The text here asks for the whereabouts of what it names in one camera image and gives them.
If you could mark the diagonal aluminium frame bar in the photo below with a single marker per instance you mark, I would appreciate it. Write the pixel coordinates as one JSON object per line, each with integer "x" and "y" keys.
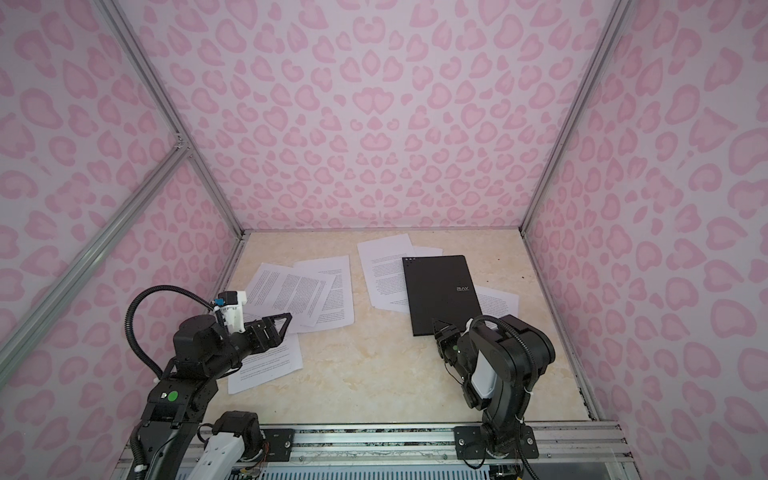
{"x": 39, "y": 319}

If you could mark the printed paper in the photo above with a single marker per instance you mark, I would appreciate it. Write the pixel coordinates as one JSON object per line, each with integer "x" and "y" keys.
{"x": 382, "y": 266}
{"x": 276, "y": 289}
{"x": 497, "y": 303}
{"x": 258, "y": 369}
{"x": 338, "y": 309}

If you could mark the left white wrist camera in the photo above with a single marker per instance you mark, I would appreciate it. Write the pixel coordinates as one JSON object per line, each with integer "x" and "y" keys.
{"x": 229, "y": 308}

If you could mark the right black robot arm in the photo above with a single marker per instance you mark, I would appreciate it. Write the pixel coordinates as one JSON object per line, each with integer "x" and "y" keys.
{"x": 499, "y": 360}

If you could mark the left corner aluminium post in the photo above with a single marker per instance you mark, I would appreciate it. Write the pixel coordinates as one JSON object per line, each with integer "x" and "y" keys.
{"x": 128, "y": 40}

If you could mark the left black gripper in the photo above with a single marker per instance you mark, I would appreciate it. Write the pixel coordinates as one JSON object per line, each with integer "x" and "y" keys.
{"x": 263, "y": 344}

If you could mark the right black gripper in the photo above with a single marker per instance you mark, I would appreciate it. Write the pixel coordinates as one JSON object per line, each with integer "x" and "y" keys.
{"x": 444, "y": 337}

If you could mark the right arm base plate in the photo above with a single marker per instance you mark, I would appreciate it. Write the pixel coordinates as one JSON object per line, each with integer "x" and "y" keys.
{"x": 470, "y": 444}

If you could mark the right corner aluminium post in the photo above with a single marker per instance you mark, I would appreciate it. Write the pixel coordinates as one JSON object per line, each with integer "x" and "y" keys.
{"x": 620, "y": 14}

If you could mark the corner aluminium post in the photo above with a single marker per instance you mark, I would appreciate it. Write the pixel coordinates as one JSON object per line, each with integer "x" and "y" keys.
{"x": 620, "y": 14}
{"x": 128, "y": 40}

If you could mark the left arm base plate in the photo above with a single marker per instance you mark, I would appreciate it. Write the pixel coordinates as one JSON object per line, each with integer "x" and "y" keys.
{"x": 275, "y": 446}

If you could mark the black file folder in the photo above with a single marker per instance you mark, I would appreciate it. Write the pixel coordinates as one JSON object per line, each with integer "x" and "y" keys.
{"x": 440, "y": 292}

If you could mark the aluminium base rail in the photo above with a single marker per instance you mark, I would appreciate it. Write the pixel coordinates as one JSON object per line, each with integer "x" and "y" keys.
{"x": 568, "y": 450}

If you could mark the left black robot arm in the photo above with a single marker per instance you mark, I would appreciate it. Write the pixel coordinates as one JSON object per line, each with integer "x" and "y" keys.
{"x": 205, "y": 351}

